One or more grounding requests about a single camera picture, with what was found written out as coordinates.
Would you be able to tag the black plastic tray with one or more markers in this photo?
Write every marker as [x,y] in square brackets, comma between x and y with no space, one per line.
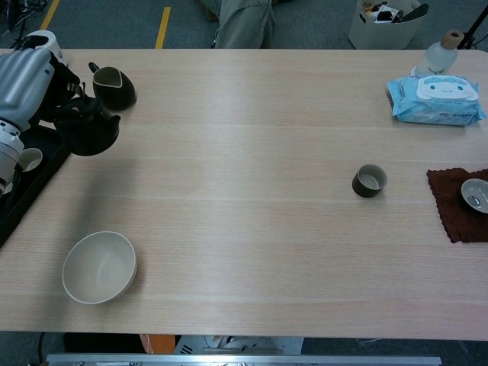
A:
[34,183]

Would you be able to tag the white paper cup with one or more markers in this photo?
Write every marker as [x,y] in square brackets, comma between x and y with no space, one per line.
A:
[42,38]

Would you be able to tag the dark pitcher beige inside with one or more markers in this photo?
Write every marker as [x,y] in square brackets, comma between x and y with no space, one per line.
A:
[118,93]

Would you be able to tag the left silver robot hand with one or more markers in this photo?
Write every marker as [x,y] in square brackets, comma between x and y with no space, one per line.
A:
[23,84]

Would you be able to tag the large beige bowl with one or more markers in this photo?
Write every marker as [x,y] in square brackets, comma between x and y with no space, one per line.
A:
[99,268]

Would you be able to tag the brown cloth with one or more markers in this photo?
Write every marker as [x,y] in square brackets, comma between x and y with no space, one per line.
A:
[450,213]

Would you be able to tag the black utensil in bin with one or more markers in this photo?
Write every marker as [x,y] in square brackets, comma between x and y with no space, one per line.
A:
[413,11]

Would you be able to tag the white storage bin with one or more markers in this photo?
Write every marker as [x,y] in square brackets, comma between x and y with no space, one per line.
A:
[381,34]

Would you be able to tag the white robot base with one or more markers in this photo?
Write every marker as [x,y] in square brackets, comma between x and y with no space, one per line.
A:
[236,343]

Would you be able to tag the aluminium rail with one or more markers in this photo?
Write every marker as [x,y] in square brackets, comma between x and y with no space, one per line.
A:
[244,360]

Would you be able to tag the black tripod leg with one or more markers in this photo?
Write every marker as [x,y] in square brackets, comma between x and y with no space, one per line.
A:
[476,23]

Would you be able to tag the small grey dish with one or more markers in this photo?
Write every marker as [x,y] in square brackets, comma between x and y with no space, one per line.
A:
[474,194]

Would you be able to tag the clear bottle wooden cap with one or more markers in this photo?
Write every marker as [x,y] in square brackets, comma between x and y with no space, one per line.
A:
[438,57]

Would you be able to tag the orange panel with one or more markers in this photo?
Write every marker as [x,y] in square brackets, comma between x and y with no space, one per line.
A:
[146,343]

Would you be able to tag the person legs khaki trousers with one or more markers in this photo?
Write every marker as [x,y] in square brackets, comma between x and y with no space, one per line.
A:
[244,23]

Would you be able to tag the dark teacup beige inside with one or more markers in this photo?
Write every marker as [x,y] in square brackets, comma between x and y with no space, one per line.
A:
[368,183]

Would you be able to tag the blue wet wipes pack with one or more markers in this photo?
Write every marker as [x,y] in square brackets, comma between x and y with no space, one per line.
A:
[434,99]

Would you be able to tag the small beige teacup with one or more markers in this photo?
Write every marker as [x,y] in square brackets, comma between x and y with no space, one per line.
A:
[31,159]

